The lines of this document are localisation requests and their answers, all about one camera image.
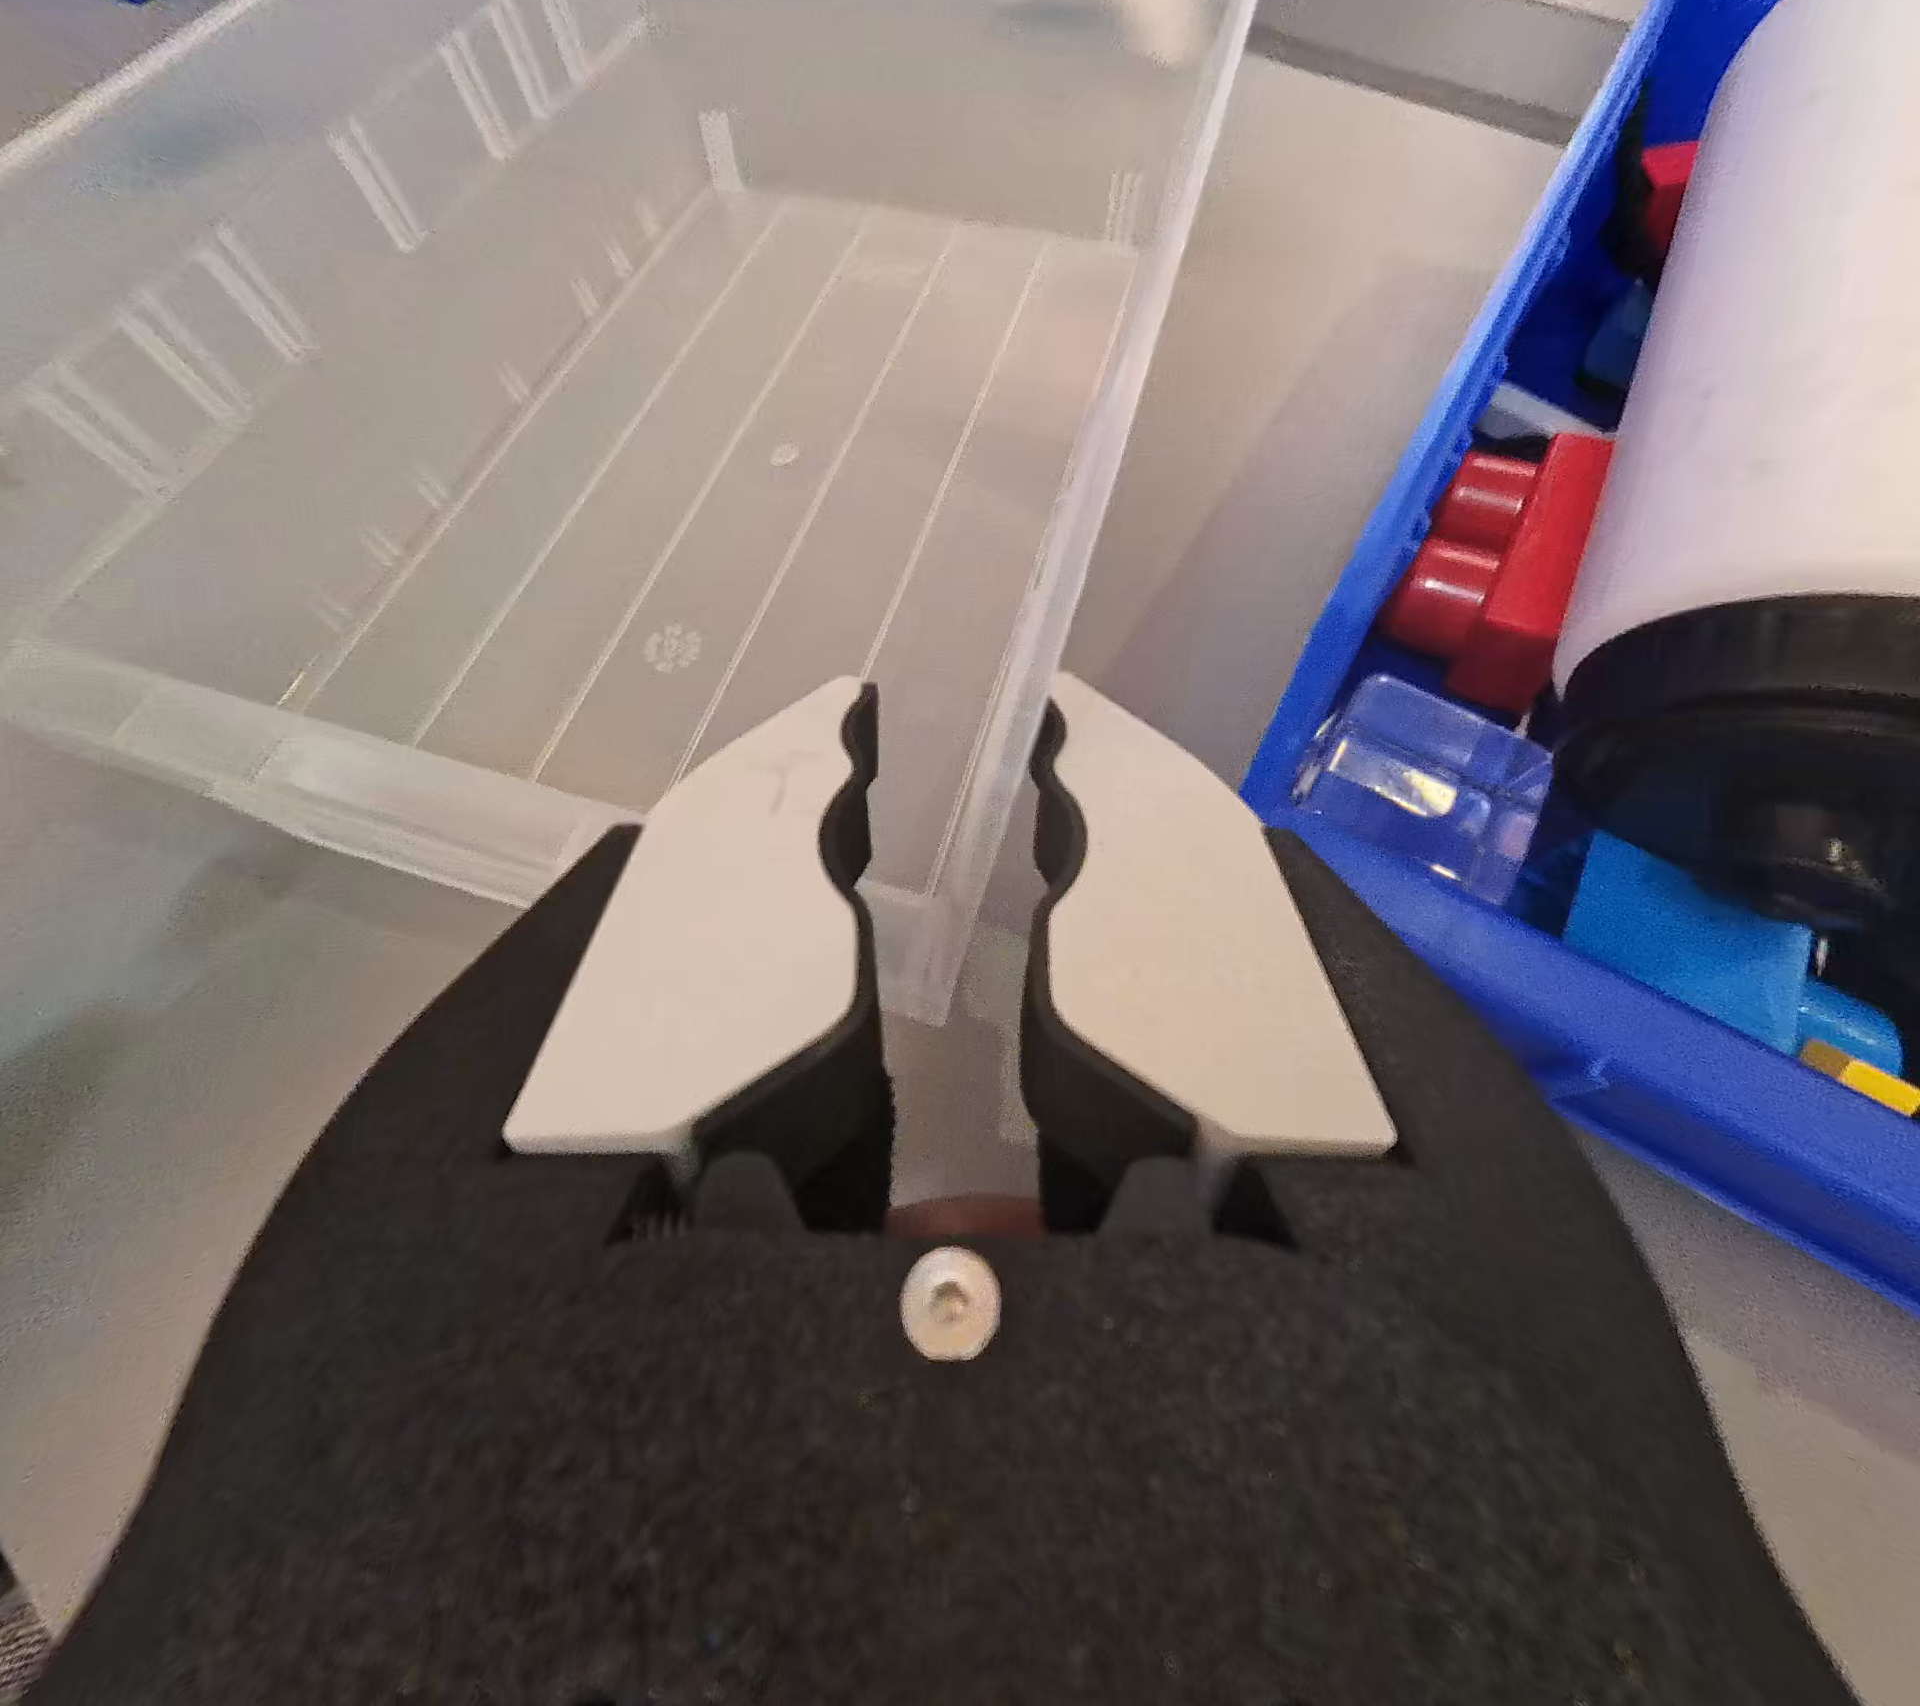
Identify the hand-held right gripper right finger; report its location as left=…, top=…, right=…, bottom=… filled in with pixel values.
left=1016, top=670, right=1404, bottom=1236

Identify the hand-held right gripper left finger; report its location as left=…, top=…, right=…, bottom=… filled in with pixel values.
left=498, top=677, right=902, bottom=1234

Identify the blue plastic bin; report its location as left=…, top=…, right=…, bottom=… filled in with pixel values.
left=1242, top=0, right=1920, bottom=1316

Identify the clear plastic bin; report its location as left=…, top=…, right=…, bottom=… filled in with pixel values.
left=0, top=0, right=1300, bottom=1027

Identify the white cylindrical roll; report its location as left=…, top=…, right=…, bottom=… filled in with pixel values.
left=1544, top=0, right=1920, bottom=932

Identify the grey desk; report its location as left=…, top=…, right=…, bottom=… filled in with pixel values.
left=0, top=0, right=1920, bottom=1706

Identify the clear plastic cube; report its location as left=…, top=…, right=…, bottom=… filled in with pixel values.
left=1285, top=670, right=1557, bottom=911

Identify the light blue toy block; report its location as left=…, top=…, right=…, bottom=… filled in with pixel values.
left=1559, top=829, right=1907, bottom=1067

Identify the red toy block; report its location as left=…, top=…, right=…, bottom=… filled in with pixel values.
left=1380, top=431, right=1619, bottom=722

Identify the yellow toy block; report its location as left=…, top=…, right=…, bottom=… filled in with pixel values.
left=1795, top=1035, right=1920, bottom=1125

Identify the small blue block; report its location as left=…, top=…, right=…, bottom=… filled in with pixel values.
left=1577, top=280, right=1656, bottom=401

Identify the red and black toy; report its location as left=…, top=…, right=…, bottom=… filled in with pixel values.
left=1612, top=86, right=1699, bottom=291

